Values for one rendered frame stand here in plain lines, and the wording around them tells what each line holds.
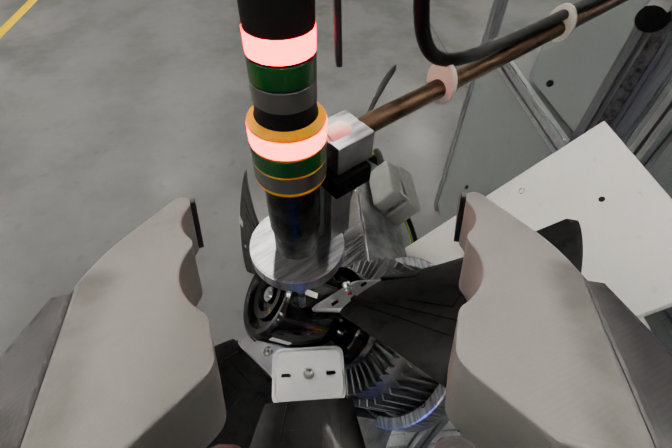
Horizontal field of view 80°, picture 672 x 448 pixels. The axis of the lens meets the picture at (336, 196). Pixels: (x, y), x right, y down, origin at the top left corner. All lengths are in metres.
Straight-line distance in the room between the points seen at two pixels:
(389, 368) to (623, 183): 0.39
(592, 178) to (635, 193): 0.06
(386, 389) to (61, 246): 2.09
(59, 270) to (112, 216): 0.37
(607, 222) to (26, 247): 2.46
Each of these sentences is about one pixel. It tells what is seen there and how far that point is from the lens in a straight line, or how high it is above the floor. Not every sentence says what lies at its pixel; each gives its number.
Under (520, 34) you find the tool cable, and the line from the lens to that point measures 0.38.
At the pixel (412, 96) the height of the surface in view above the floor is 1.55.
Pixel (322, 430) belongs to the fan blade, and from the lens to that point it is 0.53.
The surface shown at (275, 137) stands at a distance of 0.21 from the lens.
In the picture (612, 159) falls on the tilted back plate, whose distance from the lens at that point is 0.66.
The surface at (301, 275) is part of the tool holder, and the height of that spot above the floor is 1.46.
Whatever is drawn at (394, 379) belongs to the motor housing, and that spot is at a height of 1.13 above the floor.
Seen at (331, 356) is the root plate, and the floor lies 1.19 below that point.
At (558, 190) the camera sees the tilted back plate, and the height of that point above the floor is 1.29.
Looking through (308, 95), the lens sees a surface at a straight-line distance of 0.20.
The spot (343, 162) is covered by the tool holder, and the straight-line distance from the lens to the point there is 0.25.
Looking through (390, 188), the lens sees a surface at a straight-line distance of 0.76.
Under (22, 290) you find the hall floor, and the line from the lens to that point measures 2.42.
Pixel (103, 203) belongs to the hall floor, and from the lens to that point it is 2.60.
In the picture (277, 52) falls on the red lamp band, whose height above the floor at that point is 1.62.
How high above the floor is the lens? 1.71
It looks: 47 degrees down
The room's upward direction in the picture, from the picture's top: 2 degrees clockwise
